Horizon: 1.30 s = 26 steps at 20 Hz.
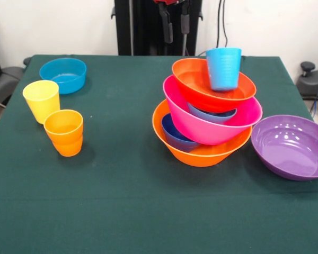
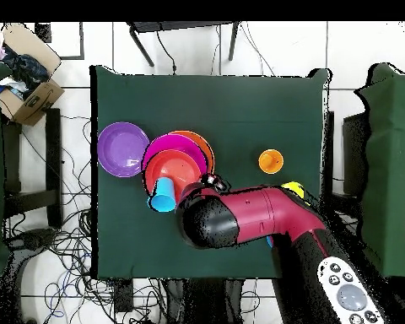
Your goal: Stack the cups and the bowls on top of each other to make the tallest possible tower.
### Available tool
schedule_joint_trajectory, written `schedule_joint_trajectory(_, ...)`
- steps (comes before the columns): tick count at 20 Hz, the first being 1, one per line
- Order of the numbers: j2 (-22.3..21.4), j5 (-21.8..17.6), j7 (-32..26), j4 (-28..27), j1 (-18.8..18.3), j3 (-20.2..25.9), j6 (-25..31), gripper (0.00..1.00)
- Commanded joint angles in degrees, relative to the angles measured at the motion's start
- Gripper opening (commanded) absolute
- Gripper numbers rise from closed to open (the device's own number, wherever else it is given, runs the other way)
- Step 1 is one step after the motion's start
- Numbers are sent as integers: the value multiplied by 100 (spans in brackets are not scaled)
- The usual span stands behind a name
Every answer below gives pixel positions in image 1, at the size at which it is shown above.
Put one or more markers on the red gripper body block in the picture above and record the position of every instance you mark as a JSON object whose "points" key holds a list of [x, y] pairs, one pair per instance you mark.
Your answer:
{"points": [[169, 1]]}

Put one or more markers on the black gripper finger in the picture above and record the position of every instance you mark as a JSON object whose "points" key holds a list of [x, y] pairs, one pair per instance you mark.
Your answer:
{"points": [[185, 22], [168, 31]]}

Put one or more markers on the light blue cup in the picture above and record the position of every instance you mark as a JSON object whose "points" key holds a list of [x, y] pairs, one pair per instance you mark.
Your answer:
{"points": [[224, 68]]}

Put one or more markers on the red bowl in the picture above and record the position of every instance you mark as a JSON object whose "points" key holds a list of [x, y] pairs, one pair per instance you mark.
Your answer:
{"points": [[196, 92]]}

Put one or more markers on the light blue ribbed bowl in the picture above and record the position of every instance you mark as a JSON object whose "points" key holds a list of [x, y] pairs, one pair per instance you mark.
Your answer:
{"points": [[214, 117]]}

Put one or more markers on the large pink bowl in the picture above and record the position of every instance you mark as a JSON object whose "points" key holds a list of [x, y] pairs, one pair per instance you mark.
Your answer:
{"points": [[201, 132]]}

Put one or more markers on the small dark blue bowl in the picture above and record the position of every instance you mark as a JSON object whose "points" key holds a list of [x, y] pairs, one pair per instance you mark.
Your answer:
{"points": [[175, 140]]}

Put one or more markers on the yellow cup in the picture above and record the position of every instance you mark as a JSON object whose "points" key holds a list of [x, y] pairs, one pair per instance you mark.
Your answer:
{"points": [[41, 103]]}

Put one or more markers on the light blue shallow bowl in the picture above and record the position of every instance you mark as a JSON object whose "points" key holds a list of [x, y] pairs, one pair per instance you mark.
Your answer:
{"points": [[66, 84]]}

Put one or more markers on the large orange bowl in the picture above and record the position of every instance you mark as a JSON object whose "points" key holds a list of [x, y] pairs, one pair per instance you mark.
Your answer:
{"points": [[201, 160]]}

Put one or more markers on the orange cup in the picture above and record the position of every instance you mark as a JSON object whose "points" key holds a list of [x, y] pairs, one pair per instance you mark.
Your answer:
{"points": [[65, 137]]}

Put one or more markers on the purple bowl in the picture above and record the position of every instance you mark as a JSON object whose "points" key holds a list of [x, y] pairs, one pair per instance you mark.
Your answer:
{"points": [[291, 150]]}

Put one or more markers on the black office chair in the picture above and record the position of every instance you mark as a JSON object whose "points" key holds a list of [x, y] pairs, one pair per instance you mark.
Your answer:
{"points": [[5, 79]]}

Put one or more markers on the dark green tablecloth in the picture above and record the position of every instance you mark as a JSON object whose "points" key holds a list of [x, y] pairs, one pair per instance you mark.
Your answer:
{"points": [[95, 198]]}

